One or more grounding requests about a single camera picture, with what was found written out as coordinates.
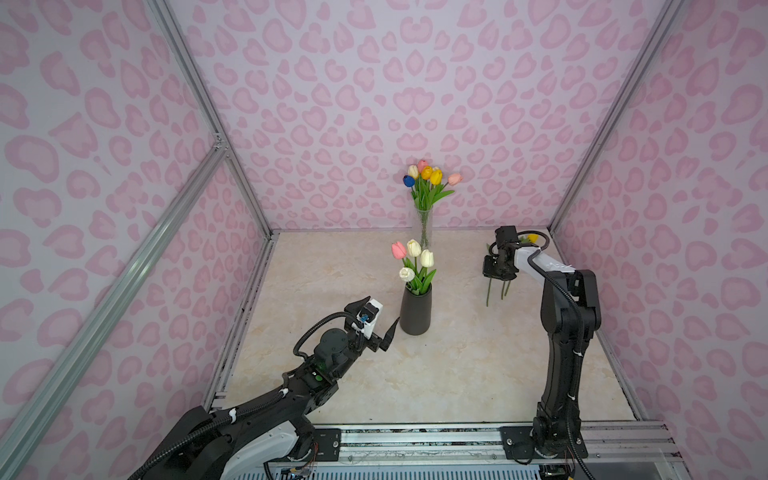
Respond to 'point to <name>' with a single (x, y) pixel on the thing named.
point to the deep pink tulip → (400, 252)
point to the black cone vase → (415, 313)
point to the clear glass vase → (424, 215)
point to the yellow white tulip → (413, 171)
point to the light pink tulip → (454, 179)
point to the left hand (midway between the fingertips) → (383, 304)
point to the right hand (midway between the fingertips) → (492, 268)
